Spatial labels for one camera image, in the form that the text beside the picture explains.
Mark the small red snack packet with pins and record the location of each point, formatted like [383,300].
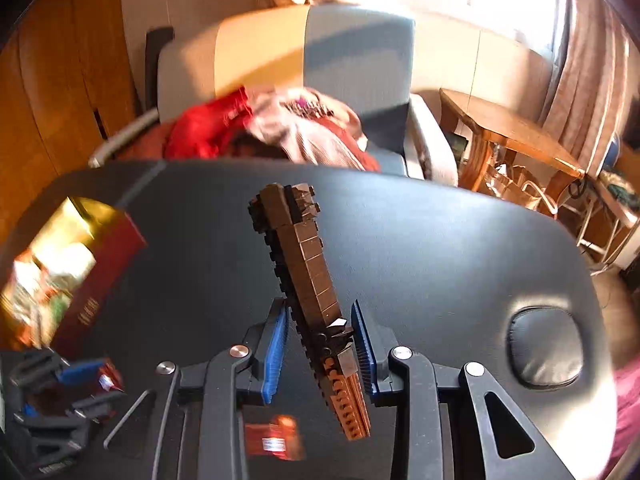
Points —
[110,379]

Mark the pink cloth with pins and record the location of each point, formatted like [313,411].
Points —
[627,425]

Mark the red and pink clothes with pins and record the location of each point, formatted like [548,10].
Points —
[305,127]

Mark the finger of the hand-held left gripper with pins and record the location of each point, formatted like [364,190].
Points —
[75,410]
[80,371]

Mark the beige curtain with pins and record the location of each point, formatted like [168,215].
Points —
[585,60]

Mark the wooden side table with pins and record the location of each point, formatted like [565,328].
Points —
[505,127]

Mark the white metal rack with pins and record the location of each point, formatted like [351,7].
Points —
[607,210]

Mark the wooden wardrobe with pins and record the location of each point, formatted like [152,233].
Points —
[55,90]

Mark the brown building brick model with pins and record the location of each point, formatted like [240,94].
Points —
[307,265]

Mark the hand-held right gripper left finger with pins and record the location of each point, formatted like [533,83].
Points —
[274,355]

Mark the grey armchair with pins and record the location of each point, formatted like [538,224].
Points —
[350,55]

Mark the red and gold box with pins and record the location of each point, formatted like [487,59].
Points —
[107,270]

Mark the pile of snack packets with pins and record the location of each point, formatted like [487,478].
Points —
[47,280]

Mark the red cloth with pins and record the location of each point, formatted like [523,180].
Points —
[202,127]

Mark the paper bag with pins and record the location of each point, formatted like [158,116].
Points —
[522,187]

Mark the orange red snack packet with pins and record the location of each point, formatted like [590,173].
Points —
[275,441]

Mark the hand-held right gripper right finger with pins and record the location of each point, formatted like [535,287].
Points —
[364,355]

